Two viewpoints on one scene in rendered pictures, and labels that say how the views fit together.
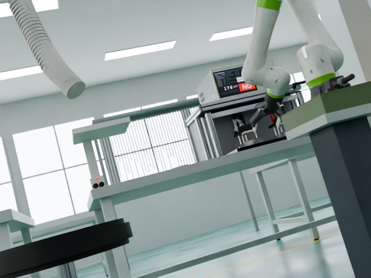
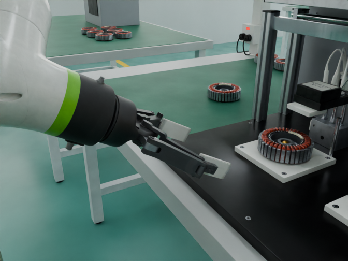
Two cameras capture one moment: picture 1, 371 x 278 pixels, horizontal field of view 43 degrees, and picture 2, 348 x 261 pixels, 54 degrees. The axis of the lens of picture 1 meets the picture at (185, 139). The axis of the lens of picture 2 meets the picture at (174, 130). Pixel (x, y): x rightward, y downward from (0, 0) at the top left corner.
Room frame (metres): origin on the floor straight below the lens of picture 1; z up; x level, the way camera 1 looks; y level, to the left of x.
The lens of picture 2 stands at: (2.34, -0.95, 1.14)
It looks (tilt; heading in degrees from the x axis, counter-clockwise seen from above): 25 degrees down; 76
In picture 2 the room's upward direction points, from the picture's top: straight up
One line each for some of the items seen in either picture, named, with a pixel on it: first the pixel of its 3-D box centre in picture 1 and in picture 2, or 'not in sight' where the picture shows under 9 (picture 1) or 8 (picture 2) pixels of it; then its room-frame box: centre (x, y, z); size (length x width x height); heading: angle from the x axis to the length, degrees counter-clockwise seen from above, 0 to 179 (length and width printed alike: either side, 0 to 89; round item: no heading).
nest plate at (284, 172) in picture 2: not in sight; (283, 154); (2.72, -0.38, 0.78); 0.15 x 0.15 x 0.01; 15
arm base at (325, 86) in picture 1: (332, 87); not in sight; (1.97, -0.66, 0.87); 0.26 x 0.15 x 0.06; 17
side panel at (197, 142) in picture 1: (199, 145); not in sight; (3.05, -0.08, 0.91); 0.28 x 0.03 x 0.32; 15
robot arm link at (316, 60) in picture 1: (317, 64); not in sight; (2.04, -0.65, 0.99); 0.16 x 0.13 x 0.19; 139
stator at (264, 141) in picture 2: (254, 142); (285, 144); (2.72, -0.38, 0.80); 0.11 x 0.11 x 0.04
